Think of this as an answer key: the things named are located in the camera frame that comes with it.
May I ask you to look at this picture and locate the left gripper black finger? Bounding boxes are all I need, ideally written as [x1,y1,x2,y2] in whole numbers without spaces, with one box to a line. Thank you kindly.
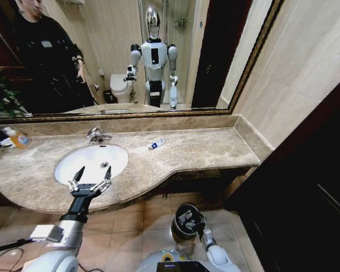
[93,165,113,193]
[67,165,86,192]

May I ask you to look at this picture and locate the black round trash bin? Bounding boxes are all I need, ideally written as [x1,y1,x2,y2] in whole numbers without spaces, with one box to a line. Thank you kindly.
[171,202,207,243]

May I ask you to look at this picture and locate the white paper trash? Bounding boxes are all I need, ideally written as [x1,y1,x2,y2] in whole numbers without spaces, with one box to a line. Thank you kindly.
[177,209,196,231]

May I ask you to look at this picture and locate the white oval sink basin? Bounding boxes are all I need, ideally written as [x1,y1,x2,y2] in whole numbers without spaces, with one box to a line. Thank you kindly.
[54,144,130,185]

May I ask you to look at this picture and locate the small dark floor bin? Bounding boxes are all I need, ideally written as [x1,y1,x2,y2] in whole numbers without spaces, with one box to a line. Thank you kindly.
[103,89,117,105]

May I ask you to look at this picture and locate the chrome faucet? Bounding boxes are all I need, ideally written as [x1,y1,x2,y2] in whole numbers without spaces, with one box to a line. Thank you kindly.
[86,127,113,146]

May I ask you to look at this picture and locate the white robot front shell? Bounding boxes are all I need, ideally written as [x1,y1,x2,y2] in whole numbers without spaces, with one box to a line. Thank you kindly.
[135,249,212,272]

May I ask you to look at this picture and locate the white blue tube package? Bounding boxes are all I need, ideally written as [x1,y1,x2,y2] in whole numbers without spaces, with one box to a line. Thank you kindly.
[147,136,167,150]

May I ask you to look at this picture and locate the orange soap bottle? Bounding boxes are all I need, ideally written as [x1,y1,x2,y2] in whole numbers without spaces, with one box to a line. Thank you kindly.
[9,129,32,150]

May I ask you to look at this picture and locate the white toilet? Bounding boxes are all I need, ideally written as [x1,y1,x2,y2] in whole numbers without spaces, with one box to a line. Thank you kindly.
[109,73,135,104]

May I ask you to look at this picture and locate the dark wooden door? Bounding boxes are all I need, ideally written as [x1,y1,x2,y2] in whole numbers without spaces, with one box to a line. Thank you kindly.
[223,72,340,272]

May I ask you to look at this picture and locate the green plant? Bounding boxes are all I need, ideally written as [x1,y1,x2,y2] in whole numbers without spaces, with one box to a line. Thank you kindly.
[0,65,34,118]

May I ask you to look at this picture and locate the person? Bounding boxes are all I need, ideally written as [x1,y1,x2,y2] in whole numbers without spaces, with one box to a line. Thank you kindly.
[12,0,96,114]

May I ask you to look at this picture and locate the mirrored white robot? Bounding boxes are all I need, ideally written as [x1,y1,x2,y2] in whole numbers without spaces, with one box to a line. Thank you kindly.
[124,5,179,111]

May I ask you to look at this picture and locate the black floor cable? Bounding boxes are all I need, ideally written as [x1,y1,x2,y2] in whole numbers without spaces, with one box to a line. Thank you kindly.
[0,237,35,256]

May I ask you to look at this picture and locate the gold framed wall mirror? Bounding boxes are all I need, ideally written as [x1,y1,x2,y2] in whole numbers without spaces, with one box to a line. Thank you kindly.
[0,0,284,124]

